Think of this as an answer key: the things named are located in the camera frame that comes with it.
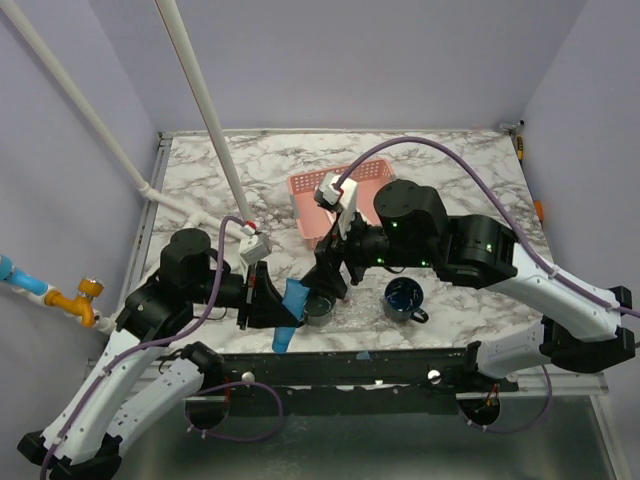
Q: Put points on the orange clip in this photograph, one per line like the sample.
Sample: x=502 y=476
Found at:
x=539 y=210

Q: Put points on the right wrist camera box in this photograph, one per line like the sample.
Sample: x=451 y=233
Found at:
x=338 y=198

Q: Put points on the silver corner bracket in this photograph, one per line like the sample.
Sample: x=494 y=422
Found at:
x=512 y=128

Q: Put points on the dark blue mug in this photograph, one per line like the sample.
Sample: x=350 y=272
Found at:
x=402 y=301

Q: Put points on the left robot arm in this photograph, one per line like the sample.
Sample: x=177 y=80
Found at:
x=89 y=439

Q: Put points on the white pvc pipe frame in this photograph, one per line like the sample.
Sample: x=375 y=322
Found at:
x=177 y=32

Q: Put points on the blue hose connector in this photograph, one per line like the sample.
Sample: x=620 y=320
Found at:
x=12 y=275

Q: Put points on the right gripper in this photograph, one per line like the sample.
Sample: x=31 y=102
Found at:
x=330 y=252

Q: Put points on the pink perforated plastic basket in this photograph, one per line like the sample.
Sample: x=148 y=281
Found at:
x=312 y=221

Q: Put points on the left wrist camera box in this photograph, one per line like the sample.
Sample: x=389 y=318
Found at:
x=254 y=248

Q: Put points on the dark green mug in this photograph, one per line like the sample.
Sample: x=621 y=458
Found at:
x=318 y=310

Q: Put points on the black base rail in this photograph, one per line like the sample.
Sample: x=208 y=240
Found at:
x=336 y=383

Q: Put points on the yellow black tool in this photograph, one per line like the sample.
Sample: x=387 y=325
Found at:
x=520 y=148

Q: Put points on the yellow brass tap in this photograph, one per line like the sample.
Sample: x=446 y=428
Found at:
x=80 y=306

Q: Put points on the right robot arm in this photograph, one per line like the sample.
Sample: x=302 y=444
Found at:
x=580 y=329

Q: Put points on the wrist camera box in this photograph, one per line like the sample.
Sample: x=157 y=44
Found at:
x=254 y=248
x=338 y=198

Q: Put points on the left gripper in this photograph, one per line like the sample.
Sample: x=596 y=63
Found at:
x=266 y=309

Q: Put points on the blue toothpaste tube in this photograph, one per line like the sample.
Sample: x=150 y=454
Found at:
x=294 y=300

